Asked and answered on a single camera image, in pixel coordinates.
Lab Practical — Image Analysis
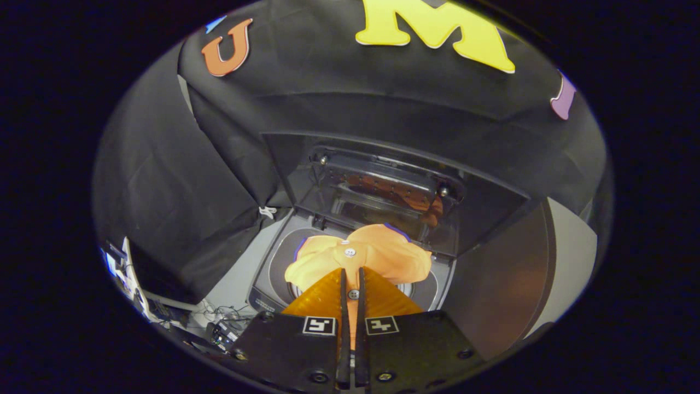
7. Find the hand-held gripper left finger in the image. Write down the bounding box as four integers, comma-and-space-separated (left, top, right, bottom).
227, 267, 352, 392

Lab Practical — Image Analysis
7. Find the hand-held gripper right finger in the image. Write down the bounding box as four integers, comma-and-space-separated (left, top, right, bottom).
354, 266, 485, 390

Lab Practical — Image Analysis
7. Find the orange polo shirt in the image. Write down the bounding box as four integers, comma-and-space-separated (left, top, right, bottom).
284, 223, 433, 351

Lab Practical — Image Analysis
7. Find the dark grey washing machine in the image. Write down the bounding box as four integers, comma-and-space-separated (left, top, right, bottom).
247, 211, 457, 329

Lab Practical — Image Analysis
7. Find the dark washing machine lid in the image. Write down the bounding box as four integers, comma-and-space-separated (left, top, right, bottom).
261, 130, 531, 259

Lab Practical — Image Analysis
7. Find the beige cabinet with dark top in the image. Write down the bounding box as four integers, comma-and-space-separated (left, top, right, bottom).
440, 197, 598, 362

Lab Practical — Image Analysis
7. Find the white and blue equipment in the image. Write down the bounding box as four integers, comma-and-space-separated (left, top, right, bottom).
101, 235, 199, 329

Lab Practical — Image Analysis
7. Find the black backdrop cloth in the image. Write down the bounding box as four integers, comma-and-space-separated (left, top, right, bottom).
92, 0, 613, 307

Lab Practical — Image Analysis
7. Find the bundle of floor cables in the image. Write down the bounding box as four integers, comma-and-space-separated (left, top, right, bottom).
189, 298, 258, 329

